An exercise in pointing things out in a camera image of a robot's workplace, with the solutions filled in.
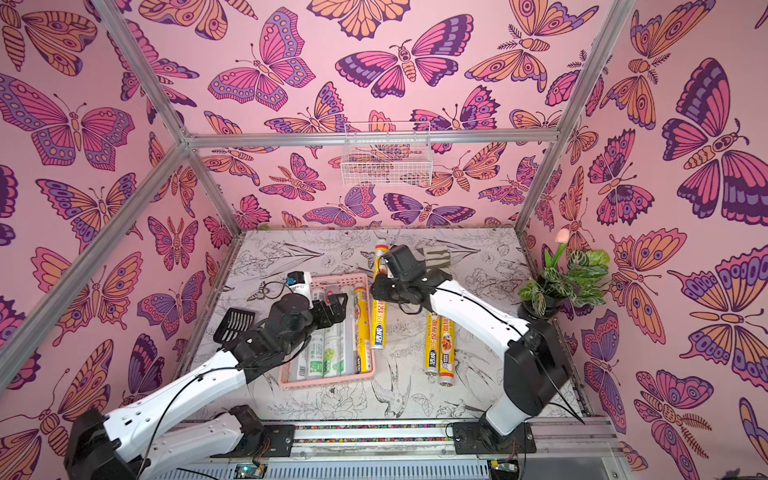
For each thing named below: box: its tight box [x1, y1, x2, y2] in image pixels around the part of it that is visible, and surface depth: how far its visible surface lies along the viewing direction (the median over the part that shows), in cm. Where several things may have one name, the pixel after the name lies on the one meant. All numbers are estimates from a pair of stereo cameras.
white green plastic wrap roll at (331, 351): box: [322, 322, 341, 378], surface depth 85 cm
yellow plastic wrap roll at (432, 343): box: [424, 311, 441, 376], surface depth 89 cm
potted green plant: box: [518, 227, 610, 319], surface depth 77 cm
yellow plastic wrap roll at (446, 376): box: [438, 315, 455, 387], surface depth 85 cm
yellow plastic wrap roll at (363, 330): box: [354, 286, 373, 374], surface depth 87 cm
